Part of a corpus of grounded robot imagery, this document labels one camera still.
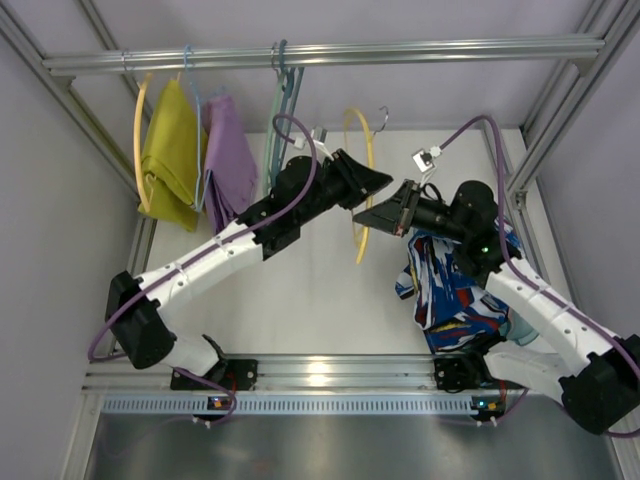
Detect blue white patterned trousers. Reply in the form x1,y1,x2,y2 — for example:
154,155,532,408
395,229,509,354

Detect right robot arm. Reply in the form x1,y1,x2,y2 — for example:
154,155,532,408
355,180,639,437

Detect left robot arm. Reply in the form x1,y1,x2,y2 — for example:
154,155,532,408
106,149,392,382

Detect teal blue empty hanger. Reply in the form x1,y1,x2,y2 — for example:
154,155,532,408
270,49,305,188

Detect green empty hanger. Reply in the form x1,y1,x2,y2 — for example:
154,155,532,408
262,39,288,193

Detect light blue hanger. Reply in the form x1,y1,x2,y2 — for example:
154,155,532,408
183,44,205,213

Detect yellow hanger on left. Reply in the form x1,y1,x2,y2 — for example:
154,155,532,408
133,73,156,214

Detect purple garment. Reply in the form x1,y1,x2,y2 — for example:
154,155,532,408
202,94,258,234

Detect teal plastic basket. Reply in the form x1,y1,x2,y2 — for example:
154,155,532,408
499,307,539,346

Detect mustard yellow garment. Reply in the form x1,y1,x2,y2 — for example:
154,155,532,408
138,79,199,232

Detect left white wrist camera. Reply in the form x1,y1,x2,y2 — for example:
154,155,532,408
293,126,332,162

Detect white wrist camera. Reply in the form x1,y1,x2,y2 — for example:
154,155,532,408
293,126,332,162
412,146,442,185

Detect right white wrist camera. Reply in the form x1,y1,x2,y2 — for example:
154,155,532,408
412,146,442,185

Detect right aluminium frame post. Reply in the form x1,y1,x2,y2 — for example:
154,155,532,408
505,1,639,210

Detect aluminium frame post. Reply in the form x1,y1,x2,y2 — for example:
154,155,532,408
505,1,639,210
0,0,139,184

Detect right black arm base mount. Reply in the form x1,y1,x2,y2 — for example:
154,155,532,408
433,353,488,393

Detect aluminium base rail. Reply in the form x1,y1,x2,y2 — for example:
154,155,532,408
82,352,566,396

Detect slotted grey cable duct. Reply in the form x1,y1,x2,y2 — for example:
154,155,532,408
101,393,502,416

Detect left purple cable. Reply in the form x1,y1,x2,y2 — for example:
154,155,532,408
88,113,326,416

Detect purple cable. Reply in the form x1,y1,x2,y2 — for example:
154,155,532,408
88,113,326,416
439,115,640,439

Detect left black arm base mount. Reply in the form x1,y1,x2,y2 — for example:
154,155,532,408
169,358,259,392

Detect aluminium hanging rail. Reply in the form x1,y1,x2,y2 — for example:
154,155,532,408
42,34,605,77

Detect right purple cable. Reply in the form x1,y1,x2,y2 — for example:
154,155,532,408
439,115,640,439

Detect left aluminium frame post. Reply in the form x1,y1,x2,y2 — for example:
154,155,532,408
0,0,139,184

